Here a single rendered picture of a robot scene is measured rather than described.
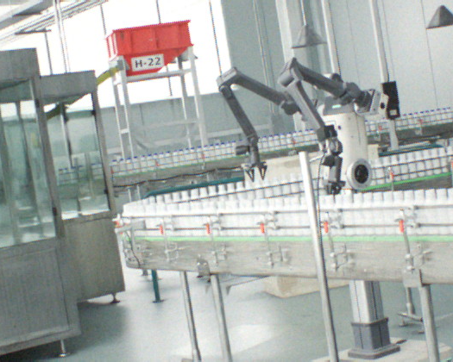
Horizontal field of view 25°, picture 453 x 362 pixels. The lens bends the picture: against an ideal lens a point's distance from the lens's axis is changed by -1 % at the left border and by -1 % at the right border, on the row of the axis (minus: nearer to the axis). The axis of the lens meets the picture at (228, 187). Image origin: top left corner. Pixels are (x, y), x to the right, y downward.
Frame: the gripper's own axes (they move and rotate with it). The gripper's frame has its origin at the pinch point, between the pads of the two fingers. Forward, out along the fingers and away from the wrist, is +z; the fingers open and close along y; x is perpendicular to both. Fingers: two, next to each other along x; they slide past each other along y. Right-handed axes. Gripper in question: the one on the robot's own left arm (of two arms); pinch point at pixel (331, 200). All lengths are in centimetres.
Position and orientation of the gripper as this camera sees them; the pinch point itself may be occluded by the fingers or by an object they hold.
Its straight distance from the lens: 468.3
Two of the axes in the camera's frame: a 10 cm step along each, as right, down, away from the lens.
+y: 5.5, -0.4, -8.4
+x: 8.3, 1.9, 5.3
